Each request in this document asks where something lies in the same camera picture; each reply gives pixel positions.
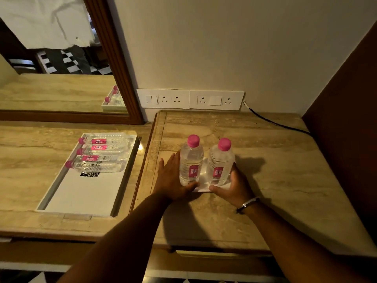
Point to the person's left hand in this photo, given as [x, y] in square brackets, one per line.
[169, 182]

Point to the person's right hand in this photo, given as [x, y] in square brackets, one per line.
[237, 190]

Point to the person's left thumb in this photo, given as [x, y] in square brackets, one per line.
[190, 187]

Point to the person's right thumb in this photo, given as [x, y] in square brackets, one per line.
[217, 189]

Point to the person's left little finger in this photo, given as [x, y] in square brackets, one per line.
[161, 167]

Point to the white paper mat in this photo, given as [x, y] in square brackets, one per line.
[204, 185]

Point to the pink-capped clear water bottle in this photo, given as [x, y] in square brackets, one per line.
[112, 150]
[100, 165]
[113, 140]
[220, 167]
[191, 165]

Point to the person's left forearm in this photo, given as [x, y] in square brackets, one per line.
[126, 238]

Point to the person's right forearm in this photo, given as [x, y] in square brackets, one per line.
[294, 247]

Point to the black patterned sticker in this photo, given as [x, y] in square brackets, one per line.
[89, 174]

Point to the white rectangular tray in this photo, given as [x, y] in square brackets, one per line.
[85, 194]

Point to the wooden framed mirror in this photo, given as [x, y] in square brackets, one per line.
[113, 47]

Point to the dark wooden side panel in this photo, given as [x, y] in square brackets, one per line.
[347, 120]

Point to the white wall socket plate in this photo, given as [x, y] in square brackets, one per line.
[216, 100]
[165, 98]

